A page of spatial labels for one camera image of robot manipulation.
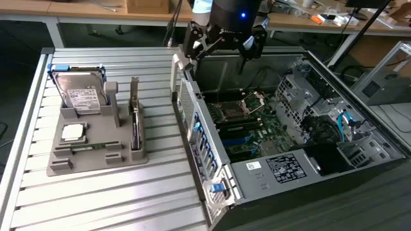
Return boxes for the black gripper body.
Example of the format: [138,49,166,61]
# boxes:
[207,0,261,49]

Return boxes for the black graphics card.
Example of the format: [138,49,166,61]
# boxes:
[129,76,145,152]

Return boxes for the small metal box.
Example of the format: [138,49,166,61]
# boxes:
[270,0,291,14]

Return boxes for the wooden desk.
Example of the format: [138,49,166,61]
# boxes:
[263,0,411,69]
[0,0,194,48]

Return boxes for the cardboard box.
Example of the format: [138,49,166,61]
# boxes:
[126,0,171,14]

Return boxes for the metal socket cover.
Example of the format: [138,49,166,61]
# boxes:
[241,90,269,114]

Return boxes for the CPU socket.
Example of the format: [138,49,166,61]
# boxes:
[222,101,249,120]

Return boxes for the metal drive cage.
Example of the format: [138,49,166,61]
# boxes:
[274,72,326,145]

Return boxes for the white box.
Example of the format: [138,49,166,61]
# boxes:
[333,14,361,26]

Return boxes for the black RAM slot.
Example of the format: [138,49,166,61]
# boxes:
[218,121,263,134]

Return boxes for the green motherboard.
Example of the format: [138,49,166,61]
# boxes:
[206,90,298,163]

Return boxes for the black slanted pole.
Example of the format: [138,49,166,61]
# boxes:
[326,0,395,72]

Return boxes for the black monitor with stand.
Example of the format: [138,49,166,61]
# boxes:
[345,0,391,20]

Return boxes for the blue expansion slot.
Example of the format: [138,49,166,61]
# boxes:
[223,136,255,147]

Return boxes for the chipset heatsink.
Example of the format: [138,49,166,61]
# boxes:
[261,141,281,156]

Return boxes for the silver hard disk drive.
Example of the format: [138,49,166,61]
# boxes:
[52,71,107,116]

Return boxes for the blue disk caddy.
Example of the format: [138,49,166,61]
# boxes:
[47,63,109,109]

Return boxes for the grey computer tower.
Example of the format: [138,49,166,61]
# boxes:
[351,71,411,106]

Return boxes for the brown cardboard piece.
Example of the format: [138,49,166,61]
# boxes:
[387,2,411,26]

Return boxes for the silver CPU chip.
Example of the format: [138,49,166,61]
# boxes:
[60,124,87,141]

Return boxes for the grey power supply unit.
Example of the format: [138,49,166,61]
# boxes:
[230,148,322,201]

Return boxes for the green RAM stick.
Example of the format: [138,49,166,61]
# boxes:
[70,142,109,152]

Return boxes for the grey parts rack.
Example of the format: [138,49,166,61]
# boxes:
[47,81,150,178]

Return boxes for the open black PC case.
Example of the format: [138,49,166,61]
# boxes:
[170,49,409,231]

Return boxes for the dangling cable with metal plug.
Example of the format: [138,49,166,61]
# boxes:
[163,0,185,47]

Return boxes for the white cable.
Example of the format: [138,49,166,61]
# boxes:
[91,0,125,12]

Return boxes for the black wire bundle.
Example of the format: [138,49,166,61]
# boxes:
[301,115,342,145]

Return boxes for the aluminium frame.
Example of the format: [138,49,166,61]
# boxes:
[353,40,411,81]

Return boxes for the blue wire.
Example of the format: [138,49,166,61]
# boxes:
[337,108,358,143]

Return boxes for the metal disk bay bracket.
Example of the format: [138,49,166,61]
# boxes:
[337,134,378,168]

